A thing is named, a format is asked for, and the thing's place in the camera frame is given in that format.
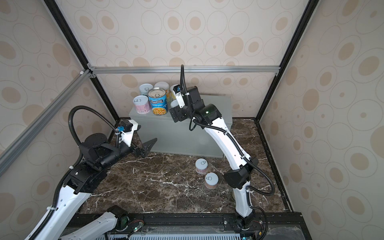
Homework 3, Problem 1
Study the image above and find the yellow label white-lid can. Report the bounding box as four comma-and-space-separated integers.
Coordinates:
170, 85, 180, 101

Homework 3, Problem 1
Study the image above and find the pink label white-lid can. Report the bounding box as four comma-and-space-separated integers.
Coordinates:
133, 95, 151, 115

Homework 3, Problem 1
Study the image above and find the green orange label can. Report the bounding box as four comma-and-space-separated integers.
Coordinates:
154, 82, 171, 102

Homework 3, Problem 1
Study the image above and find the teal label white-lid can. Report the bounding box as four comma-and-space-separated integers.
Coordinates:
139, 84, 154, 96

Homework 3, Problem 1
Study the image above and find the blue label white-lid can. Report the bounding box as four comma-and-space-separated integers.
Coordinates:
170, 100, 179, 109

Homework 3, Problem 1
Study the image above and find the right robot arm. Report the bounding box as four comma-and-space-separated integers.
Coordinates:
171, 85, 255, 230

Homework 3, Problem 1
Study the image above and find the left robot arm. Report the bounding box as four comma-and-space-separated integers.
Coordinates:
27, 123, 157, 240

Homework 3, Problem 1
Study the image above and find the grey metal cabinet box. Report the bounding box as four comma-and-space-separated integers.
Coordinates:
129, 108, 224, 158

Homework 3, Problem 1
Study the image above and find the pink can near cabinet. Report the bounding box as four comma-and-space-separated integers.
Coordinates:
195, 158, 208, 175

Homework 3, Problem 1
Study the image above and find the peach label white-lid can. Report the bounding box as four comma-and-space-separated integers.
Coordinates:
205, 173, 219, 189

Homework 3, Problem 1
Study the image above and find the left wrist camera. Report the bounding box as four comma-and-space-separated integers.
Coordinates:
117, 119, 139, 147

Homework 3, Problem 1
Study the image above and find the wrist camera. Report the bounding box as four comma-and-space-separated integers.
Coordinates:
117, 119, 139, 147
176, 86, 186, 109

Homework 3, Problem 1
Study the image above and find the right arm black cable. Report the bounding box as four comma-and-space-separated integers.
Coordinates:
179, 64, 276, 240

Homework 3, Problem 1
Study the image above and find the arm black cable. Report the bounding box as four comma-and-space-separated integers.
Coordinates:
28, 105, 118, 240
179, 64, 276, 240

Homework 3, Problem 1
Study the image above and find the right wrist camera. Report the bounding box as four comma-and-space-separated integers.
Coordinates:
176, 86, 186, 109

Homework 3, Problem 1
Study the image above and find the horizontal aluminium rail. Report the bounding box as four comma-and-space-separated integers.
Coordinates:
90, 66, 280, 74

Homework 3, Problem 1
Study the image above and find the left diagonal aluminium rail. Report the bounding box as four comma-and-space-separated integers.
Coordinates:
1, 70, 91, 175

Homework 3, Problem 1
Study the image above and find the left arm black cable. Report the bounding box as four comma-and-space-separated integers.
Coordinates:
28, 105, 118, 240

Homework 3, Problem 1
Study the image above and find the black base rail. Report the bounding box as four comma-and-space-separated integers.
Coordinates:
53, 206, 313, 240

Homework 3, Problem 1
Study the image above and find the left black corner post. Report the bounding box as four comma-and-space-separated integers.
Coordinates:
43, 0, 120, 122

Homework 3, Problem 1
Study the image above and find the black corner post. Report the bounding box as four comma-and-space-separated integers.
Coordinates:
43, 0, 120, 122
255, 0, 319, 121

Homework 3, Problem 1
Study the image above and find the right black corner post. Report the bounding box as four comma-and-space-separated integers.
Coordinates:
255, 0, 319, 121

